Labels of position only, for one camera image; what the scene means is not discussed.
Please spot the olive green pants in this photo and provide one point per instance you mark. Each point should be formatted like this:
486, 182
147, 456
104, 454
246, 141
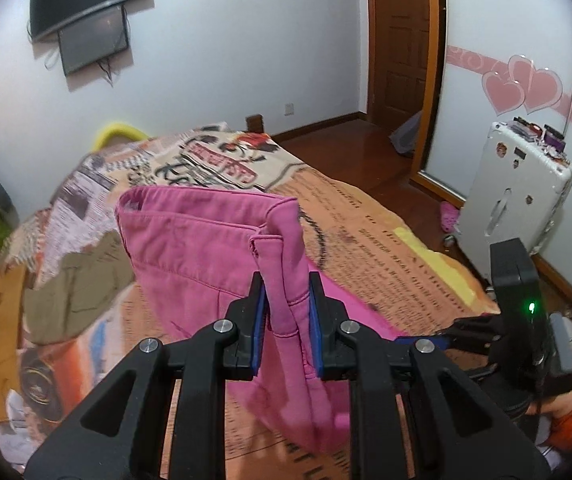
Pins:
84, 288

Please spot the pink slipper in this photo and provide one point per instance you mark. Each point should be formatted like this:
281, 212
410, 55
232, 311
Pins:
449, 215

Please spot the lower wall-mounted monitor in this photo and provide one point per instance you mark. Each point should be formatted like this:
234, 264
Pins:
95, 38

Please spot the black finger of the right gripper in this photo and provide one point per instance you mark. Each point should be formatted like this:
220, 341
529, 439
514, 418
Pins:
424, 343

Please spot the person's right hand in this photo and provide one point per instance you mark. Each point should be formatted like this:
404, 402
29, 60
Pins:
556, 407

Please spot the white suitcase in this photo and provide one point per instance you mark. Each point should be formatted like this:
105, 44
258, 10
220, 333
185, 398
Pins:
522, 181

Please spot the newspaper print bed cover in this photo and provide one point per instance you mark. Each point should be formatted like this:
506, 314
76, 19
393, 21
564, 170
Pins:
366, 255

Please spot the brown wooden door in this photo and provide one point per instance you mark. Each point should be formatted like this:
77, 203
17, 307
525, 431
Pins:
404, 37

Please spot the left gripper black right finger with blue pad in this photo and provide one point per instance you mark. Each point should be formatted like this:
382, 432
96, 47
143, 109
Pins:
414, 414

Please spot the pink pants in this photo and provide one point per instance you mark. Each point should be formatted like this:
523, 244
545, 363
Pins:
194, 251

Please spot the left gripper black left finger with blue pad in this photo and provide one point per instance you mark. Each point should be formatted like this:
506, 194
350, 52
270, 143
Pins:
160, 393

